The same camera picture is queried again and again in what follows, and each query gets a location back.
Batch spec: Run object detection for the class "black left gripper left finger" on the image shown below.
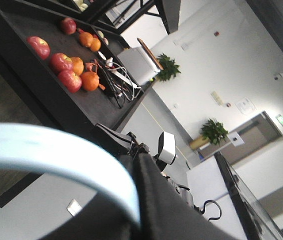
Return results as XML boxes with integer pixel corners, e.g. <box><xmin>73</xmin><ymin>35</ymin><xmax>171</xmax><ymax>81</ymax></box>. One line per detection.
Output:
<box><xmin>91</xmin><ymin>123</ymin><xmax>136</xmax><ymax>157</ymax></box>

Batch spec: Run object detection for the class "tangle of cables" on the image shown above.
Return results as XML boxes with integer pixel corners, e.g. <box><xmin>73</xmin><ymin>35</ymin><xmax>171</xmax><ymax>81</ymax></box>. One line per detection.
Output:
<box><xmin>91</xmin><ymin>51</ymin><xmax>142</xmax><ymax>109</ymax></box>

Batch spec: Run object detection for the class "orange fruit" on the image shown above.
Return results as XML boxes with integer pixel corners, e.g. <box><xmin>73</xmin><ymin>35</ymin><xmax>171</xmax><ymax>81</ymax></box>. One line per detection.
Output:
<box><xmin>80</xmin><ymin>71</ymin><xmax>100</xmax><ymax>92</ymax></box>
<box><xmin>79</xmin><ymin>31</ymin><xmax>93</xmax><ymax>48</ymax></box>
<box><xmin>89</xmin><ymin>37</ymin><xmax>101</xmax><ymax>52</ymax></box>
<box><xmin>70</xmin><ymin>56</ymin><xmax>84</xmax><ymax>76</ymax></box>

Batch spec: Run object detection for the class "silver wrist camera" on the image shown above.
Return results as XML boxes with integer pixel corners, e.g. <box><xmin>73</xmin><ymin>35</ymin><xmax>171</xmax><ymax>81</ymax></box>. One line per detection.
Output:
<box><xmin>157</xmin><ymin>131</ymin><xmax>176</xmax><ymax>165</ymax></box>

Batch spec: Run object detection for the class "light blue plastic basket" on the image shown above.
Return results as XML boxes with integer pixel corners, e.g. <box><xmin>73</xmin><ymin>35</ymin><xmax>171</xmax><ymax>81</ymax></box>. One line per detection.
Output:
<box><xmin>0</xmin><ymin>123</ymin><xmax>142</xmax><ymax>228</ymax></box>

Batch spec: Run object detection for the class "red apple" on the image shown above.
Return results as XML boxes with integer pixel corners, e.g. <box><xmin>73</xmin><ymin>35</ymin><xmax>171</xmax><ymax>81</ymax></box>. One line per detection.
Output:
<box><xmin>57</xmin><ymin>69</ymin><xmax>82</xmax><ymax>93</ymax></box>
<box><xmin>59</xmin><ymin>17</ymin><xmax>77</xmax><ymax>35</ymax></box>
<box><xmin>48</xmin><ymin>53</ymin><xmax>73</xmax><ymax>75</ymax></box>
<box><xmin>26</xmin><ymin>36</ymin><xmax>51</xmax><ymax>60</ymax></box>

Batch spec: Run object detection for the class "potted green plant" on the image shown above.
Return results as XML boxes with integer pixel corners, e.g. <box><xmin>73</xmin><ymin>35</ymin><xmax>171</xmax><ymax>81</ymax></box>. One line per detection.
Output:
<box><xmin>200</xmin><ymin>118</ymin><xmax>229</xmax><ymax>145</ymax></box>
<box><xmin>156</xmin><ymin>53</ymin><xmax>181</xmax><ymax>82</ymax></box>

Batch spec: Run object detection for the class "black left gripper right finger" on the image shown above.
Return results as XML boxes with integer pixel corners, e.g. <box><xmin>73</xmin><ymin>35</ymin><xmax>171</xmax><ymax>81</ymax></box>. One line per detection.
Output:
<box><xmin>42</xmin><ymin>153</ymin><xmax>233</xmax><ymax>240</ymax></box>

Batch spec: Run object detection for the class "black fruit display stand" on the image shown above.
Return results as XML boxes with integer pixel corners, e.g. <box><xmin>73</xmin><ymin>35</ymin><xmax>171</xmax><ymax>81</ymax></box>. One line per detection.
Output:
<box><xmin>0</xmin><ymin>0</ymin><xmax>157</xmax><ymax>136</ymax></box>

